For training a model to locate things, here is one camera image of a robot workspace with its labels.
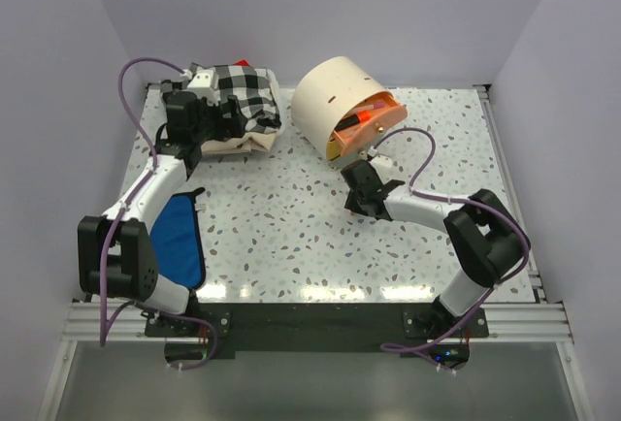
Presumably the grey-green bottom drawer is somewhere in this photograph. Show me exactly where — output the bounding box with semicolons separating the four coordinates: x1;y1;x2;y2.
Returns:
328;151;361;171

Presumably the salmon top drawer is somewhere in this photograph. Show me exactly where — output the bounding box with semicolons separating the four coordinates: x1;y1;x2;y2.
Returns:
328;92;408;155

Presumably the orange black highlighter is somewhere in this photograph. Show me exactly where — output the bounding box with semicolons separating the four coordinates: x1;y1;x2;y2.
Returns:
334;111;372;132

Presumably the yellow drawer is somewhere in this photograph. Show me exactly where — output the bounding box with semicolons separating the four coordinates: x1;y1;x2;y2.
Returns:
325;140;343;161

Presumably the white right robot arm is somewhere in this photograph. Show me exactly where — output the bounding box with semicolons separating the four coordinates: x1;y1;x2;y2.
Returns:
341;156;531;337

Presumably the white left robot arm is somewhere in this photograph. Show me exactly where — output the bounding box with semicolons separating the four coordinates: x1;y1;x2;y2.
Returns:
77;91;247;336

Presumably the beige folded cloth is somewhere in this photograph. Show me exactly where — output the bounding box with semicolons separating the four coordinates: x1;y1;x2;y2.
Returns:
201;85;285;155

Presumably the black white checkered cloth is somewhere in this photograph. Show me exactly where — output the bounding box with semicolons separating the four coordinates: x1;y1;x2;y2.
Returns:
160;62;283;134

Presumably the round beige drawer organizer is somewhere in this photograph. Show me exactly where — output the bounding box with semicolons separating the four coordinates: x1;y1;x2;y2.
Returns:
290;56;388;161

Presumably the blue cloth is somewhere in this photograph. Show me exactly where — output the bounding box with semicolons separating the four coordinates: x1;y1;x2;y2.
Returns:
149;188;206;290

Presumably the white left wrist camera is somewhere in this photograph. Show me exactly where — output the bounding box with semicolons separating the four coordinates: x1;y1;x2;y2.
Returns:
186;68;220;105

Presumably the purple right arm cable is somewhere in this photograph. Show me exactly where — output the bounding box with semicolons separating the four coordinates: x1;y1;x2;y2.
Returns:
371;127;531;359

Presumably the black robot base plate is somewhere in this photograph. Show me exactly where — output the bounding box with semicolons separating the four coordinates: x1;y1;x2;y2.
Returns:
144;302;489;364

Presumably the aluminium frame rail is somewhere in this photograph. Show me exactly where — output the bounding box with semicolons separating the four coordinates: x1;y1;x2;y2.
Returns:
36;299;156;421

